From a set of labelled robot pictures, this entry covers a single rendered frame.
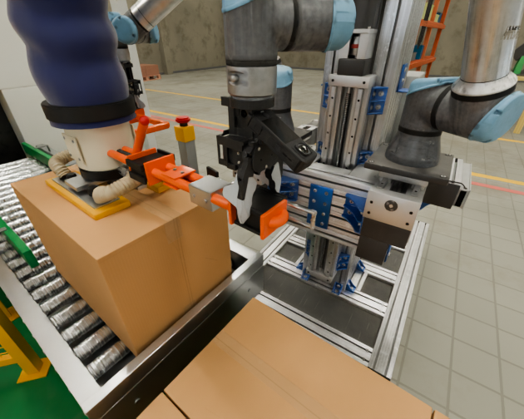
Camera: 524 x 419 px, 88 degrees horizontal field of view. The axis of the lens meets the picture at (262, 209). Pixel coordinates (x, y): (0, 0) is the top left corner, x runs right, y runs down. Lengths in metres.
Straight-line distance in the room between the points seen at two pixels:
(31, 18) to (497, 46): 0.95
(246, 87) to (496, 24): 0.50
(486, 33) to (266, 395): 0.96
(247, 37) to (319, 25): 0.11
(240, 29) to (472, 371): 1.74
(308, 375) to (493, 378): 1.13
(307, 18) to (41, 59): 0.63
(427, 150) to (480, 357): 1.26
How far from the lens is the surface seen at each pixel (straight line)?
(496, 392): 1.82
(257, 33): 0.42
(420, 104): 0.88
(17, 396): 1.84
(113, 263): 0.72
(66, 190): 1.00
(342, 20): 0.48
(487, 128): 0.79
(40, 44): 0.85
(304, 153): 0.41
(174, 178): 0.64
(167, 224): 0.75
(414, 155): 0.90
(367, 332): 1.46
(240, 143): 0.45
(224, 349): 0.95
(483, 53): 0.76
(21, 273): 1.50
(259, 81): 0.42
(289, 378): 0.91
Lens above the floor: 1.36
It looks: 32 degrees down
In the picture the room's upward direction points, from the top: straight up
